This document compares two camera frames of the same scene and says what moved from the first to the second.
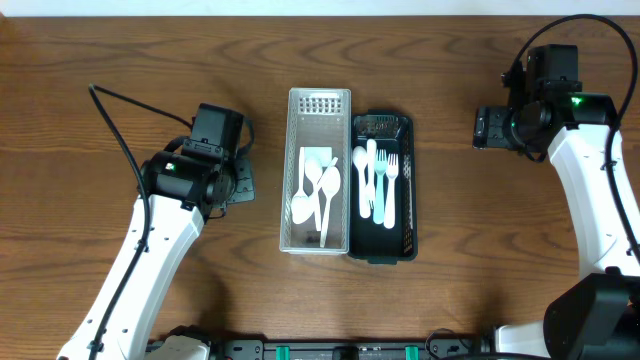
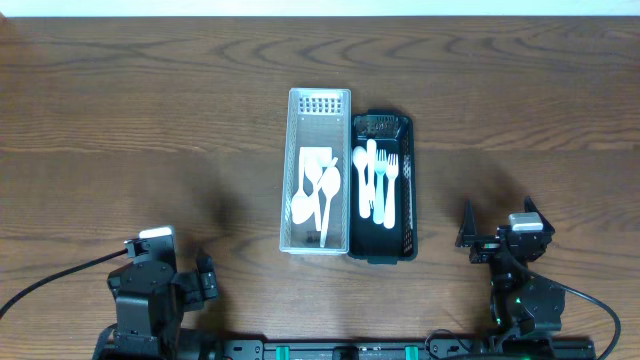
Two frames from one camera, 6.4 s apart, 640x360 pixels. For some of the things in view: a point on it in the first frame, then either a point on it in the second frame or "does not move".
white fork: [392, 166] does not move
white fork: [380, 168] does not move
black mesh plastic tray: [395, 132] does not move
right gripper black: [486, 128] → [489, 240]
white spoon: [330, 186] does not move
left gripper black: [244, 181] → [204, 279]
